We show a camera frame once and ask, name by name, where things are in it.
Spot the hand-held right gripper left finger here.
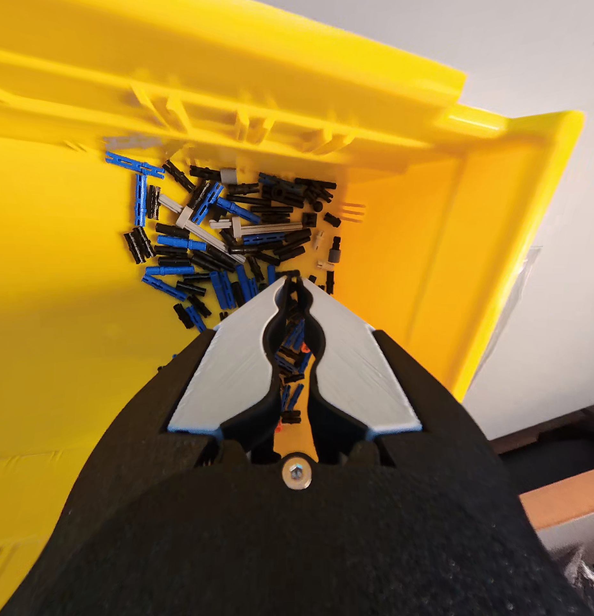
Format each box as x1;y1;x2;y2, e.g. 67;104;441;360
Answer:
167;279;299;453

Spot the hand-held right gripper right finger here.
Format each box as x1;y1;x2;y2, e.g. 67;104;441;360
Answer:
299;279;424;456

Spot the yellow plastic bin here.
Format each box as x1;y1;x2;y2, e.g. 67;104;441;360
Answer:
0;0;586;616

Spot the grey desk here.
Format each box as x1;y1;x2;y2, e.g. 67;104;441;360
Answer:
254;0;594;441

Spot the scatter of blue black pins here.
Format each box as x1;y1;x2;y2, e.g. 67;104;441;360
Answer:
105;151;345;426

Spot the grey axle with connector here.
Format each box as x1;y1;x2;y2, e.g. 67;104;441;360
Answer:
211;216;290;241

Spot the long grey axle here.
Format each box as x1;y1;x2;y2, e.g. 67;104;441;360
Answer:
158;193;248;263

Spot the clear plastic bag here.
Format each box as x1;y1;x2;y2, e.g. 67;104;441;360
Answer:
488;246;545;371

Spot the wooden side table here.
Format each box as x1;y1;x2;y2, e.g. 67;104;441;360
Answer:
490;405;594;561

